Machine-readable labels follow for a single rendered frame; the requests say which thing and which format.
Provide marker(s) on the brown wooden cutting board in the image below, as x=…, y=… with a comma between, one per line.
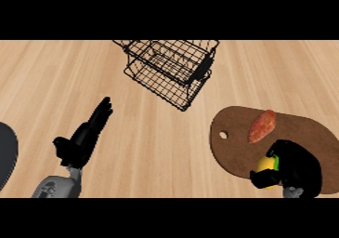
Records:
x=241, y=148

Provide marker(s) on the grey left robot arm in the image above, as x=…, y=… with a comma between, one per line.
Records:
x=57, y=186

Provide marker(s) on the yellow lemon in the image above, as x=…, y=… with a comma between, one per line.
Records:
x=266, y=164

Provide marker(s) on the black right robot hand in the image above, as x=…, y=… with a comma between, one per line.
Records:
x=300, y=167

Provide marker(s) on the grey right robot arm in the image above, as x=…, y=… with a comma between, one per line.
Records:
x=293, y=192

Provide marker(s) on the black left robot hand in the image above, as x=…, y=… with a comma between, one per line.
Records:
x=83, y=139

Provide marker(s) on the orange sweet potato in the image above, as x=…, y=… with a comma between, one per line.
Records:
x=263, y=126

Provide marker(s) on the dark grey round object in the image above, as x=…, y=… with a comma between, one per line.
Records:
x=2, y=155

